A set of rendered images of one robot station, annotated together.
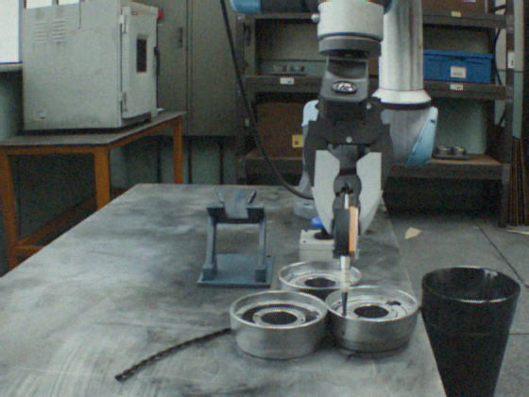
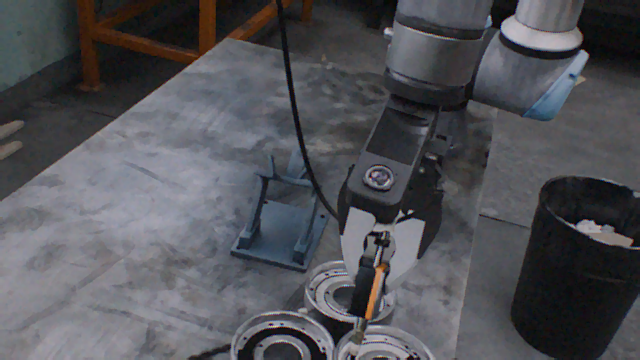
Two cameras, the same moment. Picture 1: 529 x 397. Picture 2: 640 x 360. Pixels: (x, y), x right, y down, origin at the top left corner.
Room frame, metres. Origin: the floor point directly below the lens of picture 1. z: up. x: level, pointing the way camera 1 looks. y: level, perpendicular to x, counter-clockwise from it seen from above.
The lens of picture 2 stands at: (0.13, -0.08, 1.35)
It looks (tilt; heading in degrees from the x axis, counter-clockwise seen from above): 31 degrees down; 6
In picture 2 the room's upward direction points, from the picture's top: 9 degrees clockwise
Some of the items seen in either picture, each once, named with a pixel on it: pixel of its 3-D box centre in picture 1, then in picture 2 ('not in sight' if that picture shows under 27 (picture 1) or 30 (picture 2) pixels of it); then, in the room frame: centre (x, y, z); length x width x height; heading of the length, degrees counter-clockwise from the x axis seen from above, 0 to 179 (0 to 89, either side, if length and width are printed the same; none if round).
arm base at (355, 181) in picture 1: (332, 187); (429, 114); (1.21, -0.12, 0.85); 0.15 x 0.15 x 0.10
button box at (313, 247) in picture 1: (324, 249); (381, 227); (0.88, -0.08, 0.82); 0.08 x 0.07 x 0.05; 174
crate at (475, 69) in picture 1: (452, 66); not in sight; (4.24, -1.28, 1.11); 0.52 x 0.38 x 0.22; 84
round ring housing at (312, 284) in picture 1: (319, 288); (348, 302); (0.73, -0.06, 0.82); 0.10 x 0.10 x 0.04
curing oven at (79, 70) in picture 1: (97, 66); not in sight; (3.12, 0.91, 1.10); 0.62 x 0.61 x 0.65; 174
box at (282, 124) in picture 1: (285, 127); not in sight; (4.33, -0.10, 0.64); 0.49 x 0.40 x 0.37; 89
